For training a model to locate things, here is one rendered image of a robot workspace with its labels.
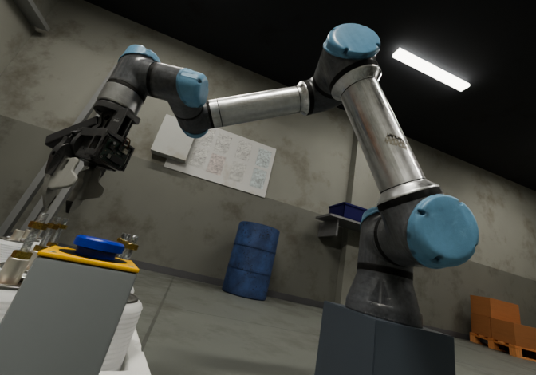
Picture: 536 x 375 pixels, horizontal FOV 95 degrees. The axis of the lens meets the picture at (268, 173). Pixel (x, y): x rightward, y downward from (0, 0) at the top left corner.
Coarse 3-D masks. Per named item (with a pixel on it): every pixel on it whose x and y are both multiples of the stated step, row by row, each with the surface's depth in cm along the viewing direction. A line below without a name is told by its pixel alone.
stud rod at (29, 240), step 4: (40, 216) 33; (44, 216) 33; (36, 220) 33; (40, 220) 33; (44, 220) 33; (32, 228) 32; (32, 232) 32; (36, 232) 33; (28, 236) 32; (32, 236) 32; (36, 236) 33; (28, 240) 32; (32, 240) 32; (24, 244) 32; (28, 244) 32; (32, 244) 32; (24, 248) 32; (28, 248) 32
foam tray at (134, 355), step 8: (136, 336) 43; (136, 344) 40; (128, 352) 37; (136, 352) 37; (128, 360) 34; (136, 360) 35; (144, 360) 35; (128, 368) 32; (136, 368) 33; (144, 368) 33
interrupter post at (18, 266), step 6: (12, 258) 31; (6, 264) 30; (12, 264) 30; (18, 264) 31; (24, 264) 31; (0, 270) 30; (6, 270) 30; (12, 270) 30; (18, 270) 31; (24, 270) 31; (0, 276) 30; (6, 276) 30; (12, 276) 30; (18, 276) 31; (0, 282) 30; (6, 282) 30; (12, 282) 30
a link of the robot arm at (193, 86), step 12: (156, 72) 50; (168, 72) 50; (180, 72) 50; (192, 72) 51; (156, 84) 51; (168, 84) 50; (180, 84) 50; (192, 84) 50; (204, 84) 53; (156, 96) 53; (168, 96) 52; (180, 96) 51; (192, 96) 51; (204, 96) 55; (180, 108) 55; (192, 108) 57
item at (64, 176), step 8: (64, 160) 43; (72, 160) 44; (64, 168) 43; (72, 168) 43; (48, 176) 42; (56, 176) 42; (64, 176) 42; (72, 176) 42; (48, 184) 41; (56, 184) 42; (64, 184) 41; (72, 184) 41; (48, 192) 42; (56, 192) 43; (48, 200) 42
